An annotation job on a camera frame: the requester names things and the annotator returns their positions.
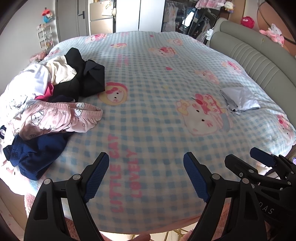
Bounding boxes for beige refrigerator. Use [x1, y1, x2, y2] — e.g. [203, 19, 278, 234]
[90, 0, 116, 36]

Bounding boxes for gold metal frame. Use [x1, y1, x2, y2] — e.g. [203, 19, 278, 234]
[162, 228, 195, 241]

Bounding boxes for white wardrobe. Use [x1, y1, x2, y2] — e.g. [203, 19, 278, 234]
[116, 0, 165, 33]

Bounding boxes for grey cabinet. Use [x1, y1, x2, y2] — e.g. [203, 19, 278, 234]
[55, 0, 89, 42]

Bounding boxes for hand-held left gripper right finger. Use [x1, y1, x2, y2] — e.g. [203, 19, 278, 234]
[183, 152, 271, 241]

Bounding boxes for black garment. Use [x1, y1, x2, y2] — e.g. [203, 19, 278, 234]
[54, 47, 105, 102]

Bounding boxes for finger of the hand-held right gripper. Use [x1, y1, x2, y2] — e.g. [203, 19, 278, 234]
[225, 154, 285, 189]
[250, 147, 296, 179]

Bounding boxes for grey padded headboard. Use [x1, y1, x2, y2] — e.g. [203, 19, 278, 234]
[208, 17, 296, 109]

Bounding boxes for red blue plush toy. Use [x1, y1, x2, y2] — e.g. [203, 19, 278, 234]
[41, 7, 54, 24]

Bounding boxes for white garment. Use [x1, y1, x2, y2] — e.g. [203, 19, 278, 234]
[0, 64, 52, 118]

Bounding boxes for white shelf rack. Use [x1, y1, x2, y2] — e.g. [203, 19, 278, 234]
[37, 24, 55, 51]

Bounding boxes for folded grey cloth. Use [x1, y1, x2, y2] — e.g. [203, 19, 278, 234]
[221, 86, 261, 114]

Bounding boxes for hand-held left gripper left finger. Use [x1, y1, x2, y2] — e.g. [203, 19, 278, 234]
[24, 152, 110, 241]

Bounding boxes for cream garment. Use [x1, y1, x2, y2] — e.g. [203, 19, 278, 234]
[45, 55, 78, 85]

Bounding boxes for pink printed pajama pants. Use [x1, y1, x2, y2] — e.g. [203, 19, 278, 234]
[20, 102, 103, 141]

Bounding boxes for navy striped garment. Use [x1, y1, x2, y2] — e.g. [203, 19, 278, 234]
[3, 133, 73, 181]

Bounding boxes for dark glass closet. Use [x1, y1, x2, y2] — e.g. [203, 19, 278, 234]
[162, 0, 228, 40]

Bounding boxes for magenta garment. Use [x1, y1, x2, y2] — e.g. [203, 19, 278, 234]
[35, 84, 55, 100]

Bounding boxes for pink ruffled cloth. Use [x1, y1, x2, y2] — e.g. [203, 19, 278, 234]
[195, 0, 226, 8]

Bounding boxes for pink white plush toy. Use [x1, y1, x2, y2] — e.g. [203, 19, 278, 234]
[259, 23, 285, 45]

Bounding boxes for checkered cartoon printed blanket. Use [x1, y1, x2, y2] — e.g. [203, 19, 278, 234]
[0, 30, 296, 232]

